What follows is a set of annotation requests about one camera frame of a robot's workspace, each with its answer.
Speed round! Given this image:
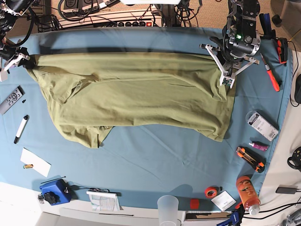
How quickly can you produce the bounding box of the black power adapter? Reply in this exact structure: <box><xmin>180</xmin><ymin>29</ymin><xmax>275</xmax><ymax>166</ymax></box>
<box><xmin>275</xmin><ymin>186</ymin><xmax>298</xmax><ymax>194</ymax></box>

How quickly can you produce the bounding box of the orange black tool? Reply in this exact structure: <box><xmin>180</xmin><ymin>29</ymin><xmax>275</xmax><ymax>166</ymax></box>
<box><xmin>273</xmin><ymin>38</ymin><xmax>288</xmax><ymax>65</ymax></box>

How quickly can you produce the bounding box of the orange black utility knife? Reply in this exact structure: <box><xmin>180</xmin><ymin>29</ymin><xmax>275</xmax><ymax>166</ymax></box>
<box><xmin>236</xmin><ymin>146</ymin><xmax>265</xmax><ymax>173</ymax></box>

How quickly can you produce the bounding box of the black cable tie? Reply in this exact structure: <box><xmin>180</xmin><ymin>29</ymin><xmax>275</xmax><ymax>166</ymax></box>
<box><xmin>40</xmin><ymin>176</ymin><xmax>66</xmax><ymax>184</ymax></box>

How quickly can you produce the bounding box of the orange drink bottle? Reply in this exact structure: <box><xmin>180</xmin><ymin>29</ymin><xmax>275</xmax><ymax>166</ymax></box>
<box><xmin>236</xmin><ymin>176</ymin><xmax>261</xmax><ymax>216</ymax></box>

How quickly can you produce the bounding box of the black remote control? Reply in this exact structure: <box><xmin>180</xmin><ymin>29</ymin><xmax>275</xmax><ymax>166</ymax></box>
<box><xmin>0</xmin><ymin>86</ymin><xmax>24</xmax><ymax>115</ymax></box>

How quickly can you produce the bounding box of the olive green t-shirt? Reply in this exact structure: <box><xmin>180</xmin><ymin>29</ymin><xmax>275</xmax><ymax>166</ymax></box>
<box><xmin>28</xmin><ymin>52</ymin><xmax>236</xmax><ymax>148</ymax></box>

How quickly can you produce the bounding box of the blue table cloth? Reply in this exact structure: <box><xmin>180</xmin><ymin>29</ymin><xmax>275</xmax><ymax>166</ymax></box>
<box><xmin>0</xmin><ymin>40</ymin><xmax>294</xmax><ymax>210</ymax></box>

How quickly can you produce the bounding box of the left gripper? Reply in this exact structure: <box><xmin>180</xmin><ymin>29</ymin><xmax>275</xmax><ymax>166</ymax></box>
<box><xmin>200</xmin><ymin>32</ymin><xmax>261</xmax><ymax>88</ymax></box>

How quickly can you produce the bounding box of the white folded booklet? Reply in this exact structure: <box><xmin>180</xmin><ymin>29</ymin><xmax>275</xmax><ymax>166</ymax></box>
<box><xmin>86</xmin><ymin>191</ymin><xmax>120</xmax><ymax>212</ymax></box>

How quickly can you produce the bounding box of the blue plastic box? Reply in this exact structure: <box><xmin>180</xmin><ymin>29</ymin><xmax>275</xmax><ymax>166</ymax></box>
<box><xmin>40</xmin><ymin>179</ymin><xmax>71</xmax><ymax>206</ymax></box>

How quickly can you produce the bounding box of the white paper card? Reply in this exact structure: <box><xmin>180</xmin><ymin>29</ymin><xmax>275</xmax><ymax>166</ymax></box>
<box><xmin>20</xmin><ymin>148</ymin><xmax>51</xmax><ymax>177</ymax></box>

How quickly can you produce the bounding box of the white small card box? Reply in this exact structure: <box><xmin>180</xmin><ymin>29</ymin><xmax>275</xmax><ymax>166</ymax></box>
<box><xmin>211</xmin><ymin>191</ymin><xmax>236</xmax><ymax>211</ymax></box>

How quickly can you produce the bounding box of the black knob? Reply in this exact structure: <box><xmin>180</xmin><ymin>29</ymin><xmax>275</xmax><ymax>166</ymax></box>
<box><xmin>44</xmin><ymin>192</ymin><xmax>60</xmax><ymax>205</ymax></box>

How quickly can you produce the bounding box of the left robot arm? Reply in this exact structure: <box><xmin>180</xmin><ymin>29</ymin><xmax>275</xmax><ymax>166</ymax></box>
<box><xmin>200</xmin><ymin>0</ymin><xmax>261</xmax><ymax>88</ymax></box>

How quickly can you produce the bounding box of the white black marker pen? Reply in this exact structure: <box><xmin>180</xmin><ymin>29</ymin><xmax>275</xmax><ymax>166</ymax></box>
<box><xmin>14</xmin><ymin>115</ymin><xmax>29</xmax><ymax>144</ymax></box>

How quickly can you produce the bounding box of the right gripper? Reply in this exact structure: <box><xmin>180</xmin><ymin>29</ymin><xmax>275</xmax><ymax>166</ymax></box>
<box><xmin>0</xmin><ymin>45</ymin><xmax>31</xmax><ymax>82</ymax></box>

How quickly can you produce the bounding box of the translucent plastic cup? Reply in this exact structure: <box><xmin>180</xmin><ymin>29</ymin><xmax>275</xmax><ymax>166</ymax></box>
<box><xmin>157</xmin><ymin>195</ymin><xmax>179</xmax><ymax>226</ymax></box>

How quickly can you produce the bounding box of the small yellow battery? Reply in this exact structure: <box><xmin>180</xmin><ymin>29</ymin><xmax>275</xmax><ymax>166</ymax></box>
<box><xmin>24</xmin><ymin>164</ymin><xmax>33</xmax><ymax>169</ymax></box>

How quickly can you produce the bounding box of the blue clamp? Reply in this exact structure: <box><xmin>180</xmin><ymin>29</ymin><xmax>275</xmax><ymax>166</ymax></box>
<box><xmin>217</xmin><ymin>202</ymin><xmax>245</xmax><ymax>226</ymax></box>

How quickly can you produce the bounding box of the red tape roll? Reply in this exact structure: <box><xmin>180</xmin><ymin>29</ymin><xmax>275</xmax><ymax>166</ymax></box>
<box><xmin>204</xmin><ymin>186</ymin><xmax>219</xmax><ymax>199</ymax></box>

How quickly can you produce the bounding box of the red plastic cap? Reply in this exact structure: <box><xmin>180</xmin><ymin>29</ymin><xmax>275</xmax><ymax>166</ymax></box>
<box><xmin>190</xmin><ymin>199</ymin><xmax>199</xmax><ymax>210</ymax></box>

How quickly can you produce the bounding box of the pink glue tube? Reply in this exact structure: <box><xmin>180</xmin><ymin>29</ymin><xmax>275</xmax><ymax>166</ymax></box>
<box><xmin>248</xmin><ymin>142</ymin><xmax>269</xmax><ymax>152</ymax></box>

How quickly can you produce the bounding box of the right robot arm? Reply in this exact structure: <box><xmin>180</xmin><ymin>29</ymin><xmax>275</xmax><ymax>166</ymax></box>
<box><xmin>0</xmin><ymin>0</ymin><xmax>36</xmax><ymax>82</ymax></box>

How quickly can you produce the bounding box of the orange handled screwdriver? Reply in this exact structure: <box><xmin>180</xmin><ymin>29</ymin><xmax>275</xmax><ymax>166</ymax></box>
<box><xmin>260</xmin><ymin>53</ymin><xmax>282</xmax><ymax>92</ymax></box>

